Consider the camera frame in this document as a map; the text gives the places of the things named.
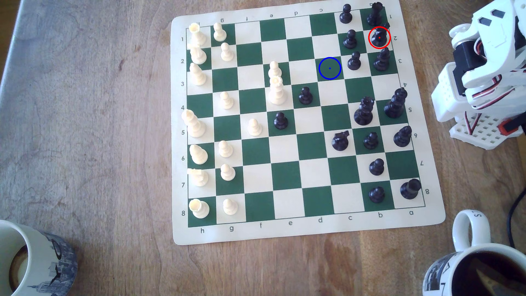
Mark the black queen chess piece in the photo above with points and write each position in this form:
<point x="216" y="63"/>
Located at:
<point x="363" y="114"/>

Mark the white pawn chess piece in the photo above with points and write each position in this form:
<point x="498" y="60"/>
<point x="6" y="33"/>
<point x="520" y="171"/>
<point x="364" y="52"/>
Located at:
<point x="227" y="53"/>
<point x="275" y="70"/>
<point x="228" y="173"/>
<point x="230" y="208"/>
<point x="226" y="101"/>
<point x="225" y="150"/>
<point x="254" y="128"/>
<point x="220" y="33"/>

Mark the black knight chess piece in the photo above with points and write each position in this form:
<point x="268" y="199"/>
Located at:
<point x="340" y="142"/>
<point x="379" y="39"/>

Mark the white knight chess piece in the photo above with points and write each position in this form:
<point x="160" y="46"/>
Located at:
<point x="198" y="178"/>
<point x="198" y="56"/>

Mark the white bishop chess piece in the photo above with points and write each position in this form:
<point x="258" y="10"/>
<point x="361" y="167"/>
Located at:
<point x="198" y="76"/>
<point x="199" y="156"/>

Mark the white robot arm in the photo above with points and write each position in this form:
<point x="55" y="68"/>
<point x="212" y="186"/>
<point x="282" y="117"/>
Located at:
<point x="501" y="37"/>

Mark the white queen chess piece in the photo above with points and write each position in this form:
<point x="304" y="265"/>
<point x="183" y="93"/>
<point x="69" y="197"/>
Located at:
<point x="277" y="92"/>

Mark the black king chess piece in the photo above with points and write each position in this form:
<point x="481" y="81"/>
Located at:
<point x="394" y="106"/>

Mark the black pawn chess piece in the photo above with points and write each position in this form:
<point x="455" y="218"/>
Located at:
<point x="377" y="195"/>
<point x="350" y="40"/>
<point x="281" y="122"/>
<point x="305" y="96"/>
<point x="346" y="15"/>
<point x="377" y="167"/>
<point x="370" y="141"/>
<point x="354" y="61"/>

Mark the skyline print mug with tea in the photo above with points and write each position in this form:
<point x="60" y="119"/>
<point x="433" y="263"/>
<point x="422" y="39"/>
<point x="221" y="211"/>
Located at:
<point x="468" y="234"/>

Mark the empty skyline print mug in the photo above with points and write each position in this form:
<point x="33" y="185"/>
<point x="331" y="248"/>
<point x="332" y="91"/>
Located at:
<point x="41" y="259"/>

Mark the black bishop chess piece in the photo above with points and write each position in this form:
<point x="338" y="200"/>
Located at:
<point x="381" y="61"/>
<point x="402" y="137"/>

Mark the white king chess piece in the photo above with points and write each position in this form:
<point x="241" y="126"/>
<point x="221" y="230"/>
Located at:
<point x="194" y="125"/>

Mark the green and cream chess mat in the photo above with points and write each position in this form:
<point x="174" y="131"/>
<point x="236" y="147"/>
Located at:
<point x="312" y="172"/>

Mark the white rook chess piece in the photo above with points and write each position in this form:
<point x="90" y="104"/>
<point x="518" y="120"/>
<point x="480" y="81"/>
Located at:
<point x="200" y="209"/>
<point x="197" y="37"/>

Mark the orange table clamp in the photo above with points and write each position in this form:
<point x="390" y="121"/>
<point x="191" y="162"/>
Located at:
<point x="508" y="126"/>

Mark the black rook chess piece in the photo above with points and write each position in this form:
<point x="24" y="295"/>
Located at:
<point x="409" y="190"/>
<point x="374" y="16"/>

